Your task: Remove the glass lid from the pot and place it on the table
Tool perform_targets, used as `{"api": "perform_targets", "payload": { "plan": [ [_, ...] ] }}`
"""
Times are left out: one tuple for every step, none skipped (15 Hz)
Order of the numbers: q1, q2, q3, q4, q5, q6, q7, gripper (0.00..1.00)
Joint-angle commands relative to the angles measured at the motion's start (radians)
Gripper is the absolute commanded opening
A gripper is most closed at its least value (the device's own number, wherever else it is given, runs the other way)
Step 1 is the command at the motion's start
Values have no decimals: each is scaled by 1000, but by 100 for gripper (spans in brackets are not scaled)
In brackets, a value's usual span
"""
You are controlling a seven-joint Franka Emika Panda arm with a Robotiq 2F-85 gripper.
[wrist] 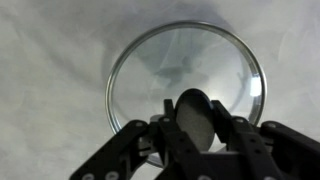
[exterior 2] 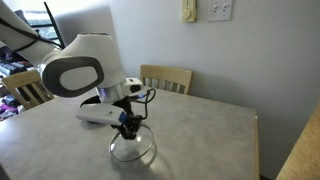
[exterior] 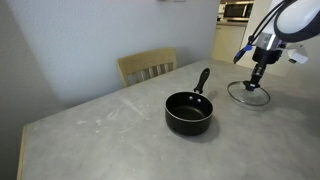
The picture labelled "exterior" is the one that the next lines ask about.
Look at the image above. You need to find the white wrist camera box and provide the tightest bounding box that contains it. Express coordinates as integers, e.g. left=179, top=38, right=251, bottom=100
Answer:
left=286, top=44, right=309, bottom=65

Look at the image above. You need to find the glass lid with black knob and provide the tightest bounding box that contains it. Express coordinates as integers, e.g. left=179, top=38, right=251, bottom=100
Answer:
left=227, top=80, right=271, bottom=108

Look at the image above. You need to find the black saucepan with handle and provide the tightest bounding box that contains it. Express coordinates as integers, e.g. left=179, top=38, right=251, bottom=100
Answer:
left=164, top=67, right=214, bottom=137

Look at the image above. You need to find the cream kitchen counter cabinet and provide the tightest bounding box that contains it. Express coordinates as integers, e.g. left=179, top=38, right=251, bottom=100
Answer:
left=211, top=20, right=248, bottom=65

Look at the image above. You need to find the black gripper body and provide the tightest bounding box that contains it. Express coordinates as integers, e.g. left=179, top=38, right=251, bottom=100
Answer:
left=251, top=47, right=283, bottom=66

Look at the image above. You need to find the silver microwave oven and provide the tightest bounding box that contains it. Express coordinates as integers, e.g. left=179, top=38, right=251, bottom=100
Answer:
left=222, top=0, right=255, bottom=20

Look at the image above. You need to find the wooden chair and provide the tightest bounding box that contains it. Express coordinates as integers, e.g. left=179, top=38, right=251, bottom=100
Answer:
left=116, top=47, right=178, bottom=89

